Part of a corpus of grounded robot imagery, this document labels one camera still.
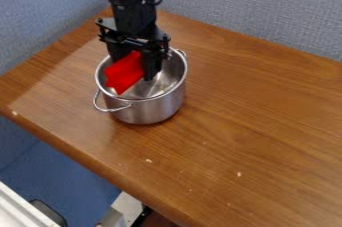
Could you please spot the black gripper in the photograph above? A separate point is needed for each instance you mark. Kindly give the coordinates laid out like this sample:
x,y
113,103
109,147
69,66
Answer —
x,y
133,31

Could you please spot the red rectangular block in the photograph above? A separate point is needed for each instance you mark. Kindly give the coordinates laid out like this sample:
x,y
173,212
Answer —
x,y
125,72

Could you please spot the stainless steel pot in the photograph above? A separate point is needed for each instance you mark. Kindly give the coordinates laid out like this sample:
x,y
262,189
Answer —
x,y
152,101

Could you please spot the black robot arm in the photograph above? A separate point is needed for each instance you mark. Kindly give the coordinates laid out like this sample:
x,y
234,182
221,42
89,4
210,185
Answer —
x,y
134,32

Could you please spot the white device with black part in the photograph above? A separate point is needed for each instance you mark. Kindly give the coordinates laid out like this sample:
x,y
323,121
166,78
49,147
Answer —
x,y
22,213

